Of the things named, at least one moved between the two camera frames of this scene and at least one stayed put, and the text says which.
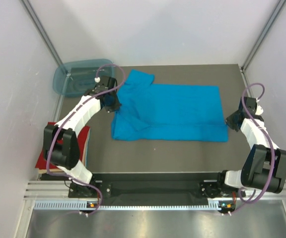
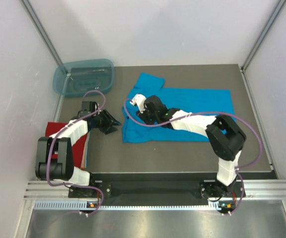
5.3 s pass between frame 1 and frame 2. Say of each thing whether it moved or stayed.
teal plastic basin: stayed
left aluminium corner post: stayed
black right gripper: moved
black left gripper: moved
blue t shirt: moved
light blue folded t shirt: stayed
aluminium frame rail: stayed
